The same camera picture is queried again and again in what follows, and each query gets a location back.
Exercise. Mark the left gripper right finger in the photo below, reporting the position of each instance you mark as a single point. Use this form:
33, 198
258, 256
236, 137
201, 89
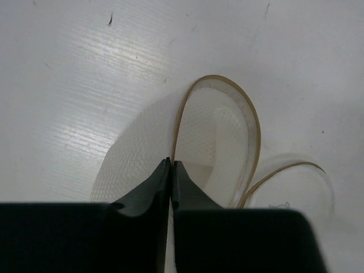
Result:
210, 238

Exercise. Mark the white mesh laundry bag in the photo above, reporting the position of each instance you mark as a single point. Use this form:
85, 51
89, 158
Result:
216, 134

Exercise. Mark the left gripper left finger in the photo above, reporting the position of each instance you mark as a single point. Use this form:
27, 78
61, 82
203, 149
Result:
127, 235

